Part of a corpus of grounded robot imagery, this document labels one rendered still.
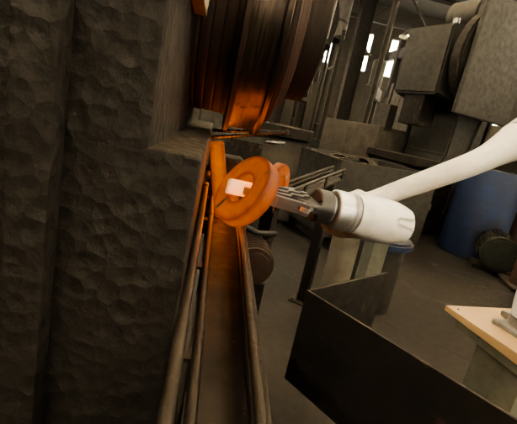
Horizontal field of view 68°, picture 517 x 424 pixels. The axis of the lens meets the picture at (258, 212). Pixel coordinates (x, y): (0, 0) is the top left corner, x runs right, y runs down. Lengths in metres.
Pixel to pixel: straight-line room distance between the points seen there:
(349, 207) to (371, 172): 2.33
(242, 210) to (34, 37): 0.45
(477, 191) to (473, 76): 1.09
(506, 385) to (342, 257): 0.70
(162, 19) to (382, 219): 0.62
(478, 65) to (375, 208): 3.57
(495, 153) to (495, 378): 0.86
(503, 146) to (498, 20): 3.43
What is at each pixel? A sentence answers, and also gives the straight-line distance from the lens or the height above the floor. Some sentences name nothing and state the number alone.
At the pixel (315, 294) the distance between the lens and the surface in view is 0.51.
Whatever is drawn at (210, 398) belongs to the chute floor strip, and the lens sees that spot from 0.47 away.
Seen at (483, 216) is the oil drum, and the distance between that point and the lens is 4.18.
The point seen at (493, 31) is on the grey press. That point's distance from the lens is 4.48.
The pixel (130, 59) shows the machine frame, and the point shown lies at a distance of 0.42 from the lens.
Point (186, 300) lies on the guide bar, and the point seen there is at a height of 0.73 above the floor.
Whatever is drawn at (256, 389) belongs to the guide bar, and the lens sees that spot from 0.41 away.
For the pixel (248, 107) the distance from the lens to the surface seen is 0.75.
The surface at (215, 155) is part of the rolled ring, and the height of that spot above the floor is 0.82.
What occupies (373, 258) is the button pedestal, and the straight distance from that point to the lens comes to 1.78.
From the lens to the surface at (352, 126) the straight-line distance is 5.13.
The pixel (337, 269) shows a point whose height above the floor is 0.37.
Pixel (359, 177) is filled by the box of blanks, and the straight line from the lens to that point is 3.11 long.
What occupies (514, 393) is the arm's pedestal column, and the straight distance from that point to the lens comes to 1.63.
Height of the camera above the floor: 0.92
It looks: 14 degrees down
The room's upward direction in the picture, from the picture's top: 12 degrees clockwise
